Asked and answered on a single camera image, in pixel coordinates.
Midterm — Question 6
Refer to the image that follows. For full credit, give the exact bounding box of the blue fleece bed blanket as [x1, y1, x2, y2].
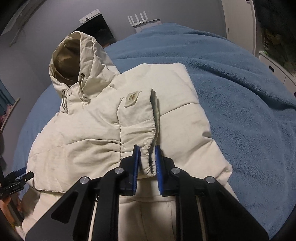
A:
[11, 22, 296, 239]

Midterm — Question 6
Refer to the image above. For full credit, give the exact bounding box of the white drawer cabinet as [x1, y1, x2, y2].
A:
[259, 51, 296, 96]

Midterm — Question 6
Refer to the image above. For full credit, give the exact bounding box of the cream hooded puffer jacket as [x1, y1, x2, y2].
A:
[16, 32, 232, 240]

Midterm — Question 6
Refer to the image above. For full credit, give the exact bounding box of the white door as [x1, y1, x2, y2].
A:
[222, 0, 256, 54]

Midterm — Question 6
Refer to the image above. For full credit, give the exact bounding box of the wooden shelf with flowers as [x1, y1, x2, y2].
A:
[0, 98, 20, 133]

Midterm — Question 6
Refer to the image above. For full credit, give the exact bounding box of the black wall monitor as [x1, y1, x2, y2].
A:
[75, 14, 116, 48]

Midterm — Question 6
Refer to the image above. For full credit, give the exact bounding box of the teal curtain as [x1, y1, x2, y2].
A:
[0, 80, 16, 115]

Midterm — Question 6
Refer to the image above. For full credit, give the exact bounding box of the white wifi router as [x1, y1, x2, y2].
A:
[127, 11, 162, 33]

